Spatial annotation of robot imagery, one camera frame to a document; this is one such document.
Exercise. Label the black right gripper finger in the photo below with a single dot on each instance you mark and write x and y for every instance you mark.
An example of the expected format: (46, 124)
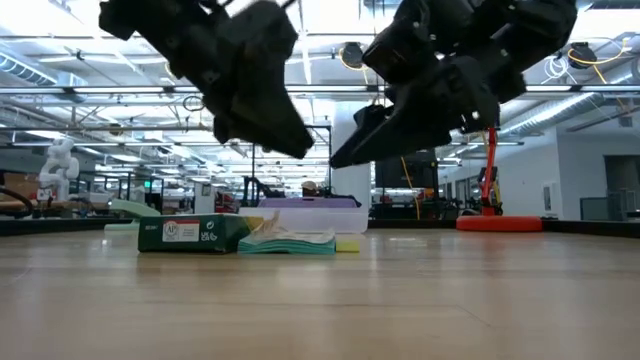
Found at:
(435, 115)
(370, 115)

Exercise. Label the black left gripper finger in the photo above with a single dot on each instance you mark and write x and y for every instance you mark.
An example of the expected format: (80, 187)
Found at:
(270, 125)
(223, 129)

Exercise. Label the green crayon box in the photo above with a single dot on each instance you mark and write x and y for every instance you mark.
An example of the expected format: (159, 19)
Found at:
(200, 232)

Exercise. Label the yellow eraser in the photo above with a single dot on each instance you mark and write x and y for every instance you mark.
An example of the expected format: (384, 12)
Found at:
(347, 246)

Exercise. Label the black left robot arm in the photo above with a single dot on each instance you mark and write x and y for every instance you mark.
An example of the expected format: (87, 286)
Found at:
(145, 25)

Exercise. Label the black background robot arms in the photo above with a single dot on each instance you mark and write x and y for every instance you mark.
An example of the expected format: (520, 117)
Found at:
(255, 190)

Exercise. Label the black monitor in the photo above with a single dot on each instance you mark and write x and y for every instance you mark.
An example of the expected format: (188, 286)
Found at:
(405, 175)

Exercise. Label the white round column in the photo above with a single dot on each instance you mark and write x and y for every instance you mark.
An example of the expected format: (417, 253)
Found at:
(352, 185)

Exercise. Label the person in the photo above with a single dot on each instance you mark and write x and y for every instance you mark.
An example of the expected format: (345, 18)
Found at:
(310, 187)

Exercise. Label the clear pencil case purple lid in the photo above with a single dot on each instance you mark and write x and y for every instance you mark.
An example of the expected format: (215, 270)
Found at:
(345, 220)

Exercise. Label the mint green stapler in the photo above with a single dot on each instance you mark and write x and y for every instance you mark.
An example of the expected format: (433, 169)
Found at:
(132, 210)

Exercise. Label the red desk lamp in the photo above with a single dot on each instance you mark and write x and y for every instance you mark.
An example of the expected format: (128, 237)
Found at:
(500, 223)

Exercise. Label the cardboard box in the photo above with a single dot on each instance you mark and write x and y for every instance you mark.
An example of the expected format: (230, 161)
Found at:
(20, 182)

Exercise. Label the black frame stand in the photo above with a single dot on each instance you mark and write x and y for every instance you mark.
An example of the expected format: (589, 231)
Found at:
(329, 165)

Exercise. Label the black aluminium table frame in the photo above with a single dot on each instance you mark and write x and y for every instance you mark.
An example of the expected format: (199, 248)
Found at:
(50, 227)

